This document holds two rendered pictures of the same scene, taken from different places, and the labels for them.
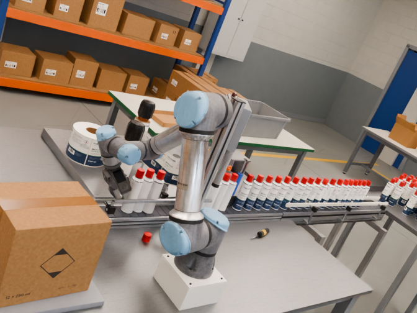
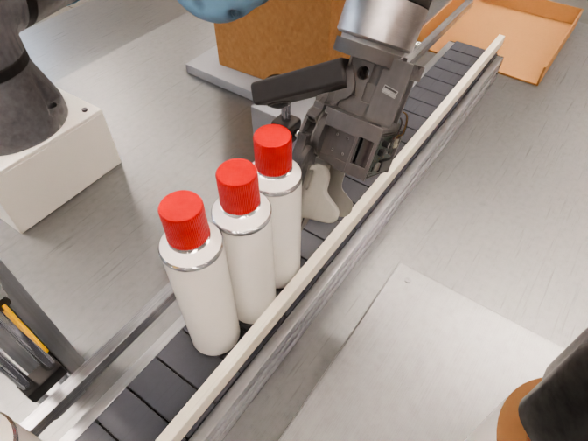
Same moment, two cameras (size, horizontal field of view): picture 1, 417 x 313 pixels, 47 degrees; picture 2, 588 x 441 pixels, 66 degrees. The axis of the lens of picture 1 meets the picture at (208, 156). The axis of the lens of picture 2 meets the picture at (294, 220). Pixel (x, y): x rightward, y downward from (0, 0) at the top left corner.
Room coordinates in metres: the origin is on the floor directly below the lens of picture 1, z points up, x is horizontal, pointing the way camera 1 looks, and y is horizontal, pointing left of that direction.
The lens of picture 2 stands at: (2.11, 0.20, 1.33)
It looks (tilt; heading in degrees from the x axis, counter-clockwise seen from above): 49 degrees down; 170
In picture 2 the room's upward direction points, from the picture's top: straight up
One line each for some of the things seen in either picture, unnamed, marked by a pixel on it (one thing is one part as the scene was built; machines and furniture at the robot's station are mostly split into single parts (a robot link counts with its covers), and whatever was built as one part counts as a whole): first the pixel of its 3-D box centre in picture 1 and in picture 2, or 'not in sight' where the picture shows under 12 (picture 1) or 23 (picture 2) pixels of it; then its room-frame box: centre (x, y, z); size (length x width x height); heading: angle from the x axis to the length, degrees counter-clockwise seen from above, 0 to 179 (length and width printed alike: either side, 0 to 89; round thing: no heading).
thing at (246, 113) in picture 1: (229, 122); not in sight; (1.95, -0.03, 1.38); 0.17 x 0.10 x 0.19; 10
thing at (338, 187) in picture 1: (334, 193); not in sight; (2.86, -0.82, 0.98); 0.05 x 0.05 x 0.20
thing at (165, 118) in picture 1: (170, 118); not in sight; (3.52, 0.38, 0.82); 0.34 x 0.24 x 0.04; 141
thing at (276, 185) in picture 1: (272, 192); not in sight; (2.44, -0.40, 0.98); 0.05 x 0.05 x 0.20
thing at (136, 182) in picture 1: (133, 190); (276, 215); (1.81, 0.23, 0.98); 0.05 x 0.05 x 0.20
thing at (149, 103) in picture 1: (141, 125); not in sight; (2.48, 0.41, 1.04); 0.09 x 0.09 x 0.29
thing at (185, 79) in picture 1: (195, 101); not in sight; (6.40, 0.46, 0.32); 1.20 x 0.83 x 0.64; 45
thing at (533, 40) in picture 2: not in sight; (500, 27); (1.23, 0.81, 0.85); 0.30 x 0.26 x 0.04; 135
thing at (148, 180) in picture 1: (143, 190); (246, 250); (1.85, 0.20, 0.98); 0.05 x 0.05 x 0.20
